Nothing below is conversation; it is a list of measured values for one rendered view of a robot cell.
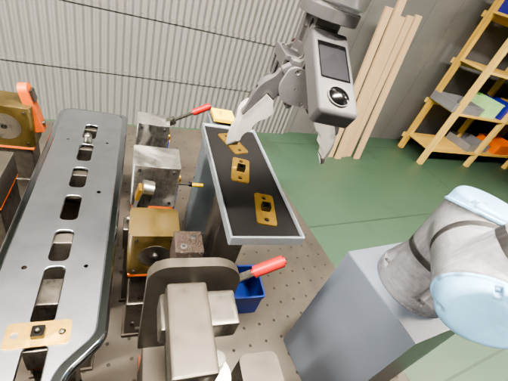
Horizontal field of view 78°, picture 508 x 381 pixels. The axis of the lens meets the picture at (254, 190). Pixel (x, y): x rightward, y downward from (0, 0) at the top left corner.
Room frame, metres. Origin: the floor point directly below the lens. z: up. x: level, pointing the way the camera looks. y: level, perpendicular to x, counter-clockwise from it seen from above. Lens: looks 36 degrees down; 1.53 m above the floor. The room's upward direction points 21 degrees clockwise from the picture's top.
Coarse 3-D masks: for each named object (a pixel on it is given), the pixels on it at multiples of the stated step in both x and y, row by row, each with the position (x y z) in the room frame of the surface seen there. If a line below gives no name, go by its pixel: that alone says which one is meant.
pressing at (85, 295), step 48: (48, 144) 0.59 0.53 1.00; (96, 144) 0.65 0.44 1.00; (48, 192) 0.44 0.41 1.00; (96, 192) 0.49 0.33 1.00; (48, 240) 0.34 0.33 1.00; (96, 240) 0.37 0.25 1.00; (0, 288) 0.23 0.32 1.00; (96, 288) 0.28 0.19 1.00; (0, 336) 0.17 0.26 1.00; (96, 336) 0.21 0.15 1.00
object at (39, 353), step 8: (24, 352) 0.16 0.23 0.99; (32, 352) 0.17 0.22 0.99; (40, 352) 0.17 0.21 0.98; (24, 360) 0.16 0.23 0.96; (32, 360) 0.16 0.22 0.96; (40, 360) 0.17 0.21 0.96; (32, 368) 0.16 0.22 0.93; (40, 368) 0.17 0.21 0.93; (40, 376) 0.17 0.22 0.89; (72, 376) 0.19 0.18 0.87; (80, 376) 0.22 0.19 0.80
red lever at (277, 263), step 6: (276, 258) 0.36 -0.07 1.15; (282, 258) 0.36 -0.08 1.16; (258, 264) 0.35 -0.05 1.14; (264, 264) 0.34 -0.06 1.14; (270, 264) 0.34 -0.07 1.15; (276, 264) 0.35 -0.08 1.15; (282, 264) 0.35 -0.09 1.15; (252, 270) 0.33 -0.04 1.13; (258, 270) 0.33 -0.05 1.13; (264, 270) 0.34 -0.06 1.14; (270, 270) 0.34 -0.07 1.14; (276, 270) 0.34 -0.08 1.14; (240, 276) 0.33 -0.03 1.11; (246, 276) 0.33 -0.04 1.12; (252, 276) 0.33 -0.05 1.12; (258, 276) 0.33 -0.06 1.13
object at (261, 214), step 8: (256, 200) 0.47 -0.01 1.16; (264, 200) 0.48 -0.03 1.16; (272, 200) 0.49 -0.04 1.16; (256, 208) 0.45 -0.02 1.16; (264, 208) 0.45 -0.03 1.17; (272, 208) 0.46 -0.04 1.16; (256, 216) 0.42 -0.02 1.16; (264, 216) 0.43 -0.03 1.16; (272, 216) 0.44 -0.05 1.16; (264, 224) 0.41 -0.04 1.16; (272, 224) 0.42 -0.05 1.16
